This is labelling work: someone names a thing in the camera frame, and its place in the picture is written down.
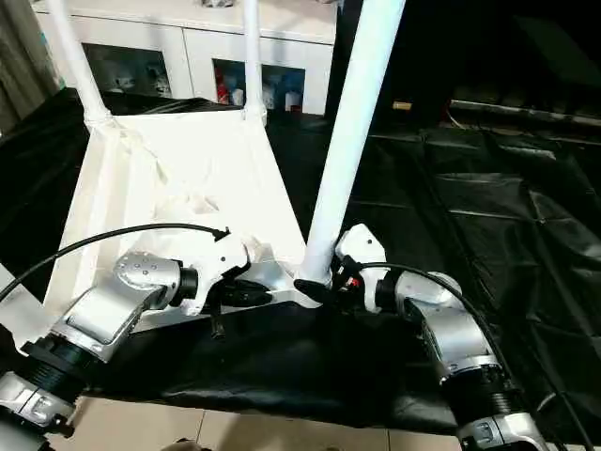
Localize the white plastic table top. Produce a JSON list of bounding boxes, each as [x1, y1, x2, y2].
[[41, 110, 326, 335]]

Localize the white plastic table leg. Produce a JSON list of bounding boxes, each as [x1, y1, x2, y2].
[[46, 0, 117, 132], [0, 262, 54, 350], [293, 0, 408, 288], [241, 0, 270, 125]]

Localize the black work mat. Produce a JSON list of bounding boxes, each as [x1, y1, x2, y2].
[[0, 86, 601, 446]]

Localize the red white bottle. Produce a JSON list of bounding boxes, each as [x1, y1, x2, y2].
[[215, 70, 232, 105]]

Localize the white glass door cabinet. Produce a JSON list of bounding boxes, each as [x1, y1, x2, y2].
[[35, 0, 340, 117]]

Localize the grey curtain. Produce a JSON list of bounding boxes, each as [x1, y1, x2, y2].
[[0, 0, 62, 138]]

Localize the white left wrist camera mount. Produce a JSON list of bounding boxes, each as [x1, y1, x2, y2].
[[182, 227, 254, 319]]

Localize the black left wrist camera cable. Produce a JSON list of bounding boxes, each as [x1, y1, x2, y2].
[[0, 224, 232, 303]]

